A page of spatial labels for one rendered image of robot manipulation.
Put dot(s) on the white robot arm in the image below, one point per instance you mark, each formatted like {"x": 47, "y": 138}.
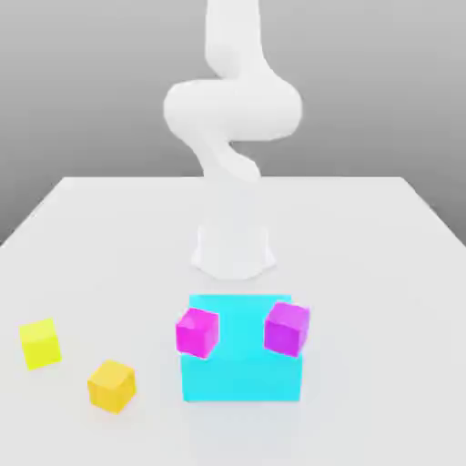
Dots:
{"x": 233, "y": 109}

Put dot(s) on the small magenta cube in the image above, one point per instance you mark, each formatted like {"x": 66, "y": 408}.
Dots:
{"x": 196, "y": 333}

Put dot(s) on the small purple cube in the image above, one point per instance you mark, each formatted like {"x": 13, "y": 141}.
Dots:
{"x": 285, "y": 329}

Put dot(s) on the small orange cube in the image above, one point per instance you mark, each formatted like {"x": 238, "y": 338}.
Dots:
{"x": 111, "y": 387}

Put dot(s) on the small yellow cube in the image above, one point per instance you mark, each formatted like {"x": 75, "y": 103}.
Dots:
{"x": 40, "y": 344}

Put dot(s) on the large cyan box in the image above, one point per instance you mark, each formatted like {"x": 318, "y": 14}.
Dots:
{"x": 242, "y": 371}

